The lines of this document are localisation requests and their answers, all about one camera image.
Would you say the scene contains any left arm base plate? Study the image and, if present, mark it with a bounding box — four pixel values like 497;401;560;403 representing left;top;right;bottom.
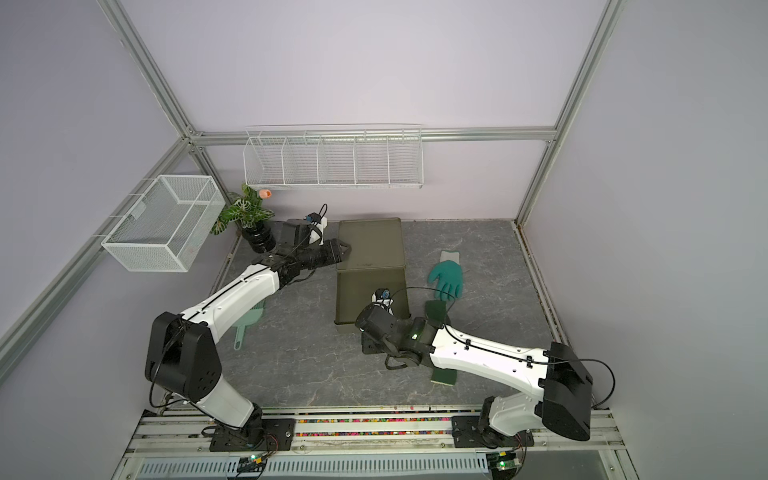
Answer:
209;418;296;452

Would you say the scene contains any green yellow sponge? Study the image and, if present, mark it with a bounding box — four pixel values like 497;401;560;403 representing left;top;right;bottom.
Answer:
424;300;458;386

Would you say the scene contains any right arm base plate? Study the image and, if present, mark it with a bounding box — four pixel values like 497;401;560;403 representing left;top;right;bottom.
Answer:
451;415;534;449

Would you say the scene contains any white slotted cable duct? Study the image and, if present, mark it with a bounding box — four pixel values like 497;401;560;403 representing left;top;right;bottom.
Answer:
136;452;490;479

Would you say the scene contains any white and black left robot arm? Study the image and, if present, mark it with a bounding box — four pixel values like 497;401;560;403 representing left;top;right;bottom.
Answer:
145;214;351;432

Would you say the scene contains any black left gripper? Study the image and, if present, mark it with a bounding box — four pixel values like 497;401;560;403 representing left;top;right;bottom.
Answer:
298;239;352;271

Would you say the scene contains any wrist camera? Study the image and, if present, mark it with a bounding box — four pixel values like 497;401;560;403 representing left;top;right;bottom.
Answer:
372;288;393;313
305;210;328;245

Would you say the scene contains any green rubber glove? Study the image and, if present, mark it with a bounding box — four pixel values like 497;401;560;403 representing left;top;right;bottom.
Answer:
427;250;464;302

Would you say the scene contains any potted green plant black pot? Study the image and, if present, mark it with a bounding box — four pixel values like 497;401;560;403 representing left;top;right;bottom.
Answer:
210;183;277;254

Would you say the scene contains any white wire cube basket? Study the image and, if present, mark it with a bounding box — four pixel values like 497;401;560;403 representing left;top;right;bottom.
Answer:
101;175;225;273

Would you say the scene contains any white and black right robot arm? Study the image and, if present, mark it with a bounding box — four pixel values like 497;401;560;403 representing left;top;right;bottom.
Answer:
355;302;593;449

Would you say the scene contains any light green dustpan brush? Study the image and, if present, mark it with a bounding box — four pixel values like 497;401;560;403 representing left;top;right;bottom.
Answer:
233;301;265;351

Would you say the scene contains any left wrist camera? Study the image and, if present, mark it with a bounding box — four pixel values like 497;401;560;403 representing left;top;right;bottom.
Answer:
305;210;328;245

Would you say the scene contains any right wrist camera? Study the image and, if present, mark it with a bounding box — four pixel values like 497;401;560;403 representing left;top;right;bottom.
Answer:
372;288;393;313

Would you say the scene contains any olive three-drawer storage box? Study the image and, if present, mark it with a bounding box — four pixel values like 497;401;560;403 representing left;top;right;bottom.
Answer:
336;218;406;288

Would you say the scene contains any long white wire shelf basket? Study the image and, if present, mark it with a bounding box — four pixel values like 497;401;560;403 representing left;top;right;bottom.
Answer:
242;123;424;190

